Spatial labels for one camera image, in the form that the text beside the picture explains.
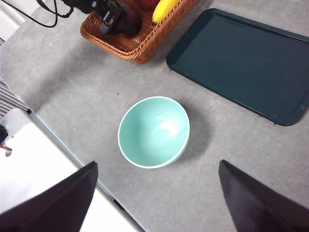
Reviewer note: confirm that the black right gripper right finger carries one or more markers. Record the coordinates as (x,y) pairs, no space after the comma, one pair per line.
(260,207)

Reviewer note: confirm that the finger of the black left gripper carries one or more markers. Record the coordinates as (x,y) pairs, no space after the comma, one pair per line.
(120,24)

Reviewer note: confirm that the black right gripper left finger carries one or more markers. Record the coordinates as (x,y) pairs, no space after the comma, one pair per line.
(48,210)

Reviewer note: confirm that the teal ceramic bowl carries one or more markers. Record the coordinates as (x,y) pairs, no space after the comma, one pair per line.
(154,133)

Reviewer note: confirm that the brown wicker basket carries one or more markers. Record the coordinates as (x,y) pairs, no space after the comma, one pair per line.
(135,46)

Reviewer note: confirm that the red orange peach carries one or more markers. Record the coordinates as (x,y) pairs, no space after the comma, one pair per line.
(147,3)

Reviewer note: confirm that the white mounting platform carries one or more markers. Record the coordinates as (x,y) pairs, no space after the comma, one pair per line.
(36,169)

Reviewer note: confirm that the yellow banana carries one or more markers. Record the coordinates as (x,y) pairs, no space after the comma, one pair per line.
(163,10)

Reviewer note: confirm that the grey ribbed panel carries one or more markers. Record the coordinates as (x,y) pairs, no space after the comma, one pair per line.
(9,99)

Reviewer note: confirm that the dark rectangular tray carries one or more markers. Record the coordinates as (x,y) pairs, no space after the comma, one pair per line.
(241,62)

